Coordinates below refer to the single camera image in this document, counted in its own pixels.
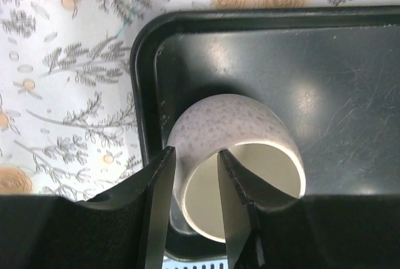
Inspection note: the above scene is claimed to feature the cream white mug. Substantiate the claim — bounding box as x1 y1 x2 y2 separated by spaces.
167 94 306 243

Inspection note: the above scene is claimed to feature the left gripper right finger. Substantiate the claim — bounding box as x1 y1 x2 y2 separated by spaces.
217 150 399 268

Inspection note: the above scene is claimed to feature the black serving tray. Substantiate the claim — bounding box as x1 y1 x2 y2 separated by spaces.
130 7 399 261

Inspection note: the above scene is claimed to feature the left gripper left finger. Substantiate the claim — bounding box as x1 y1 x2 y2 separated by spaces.
1 146 176 268

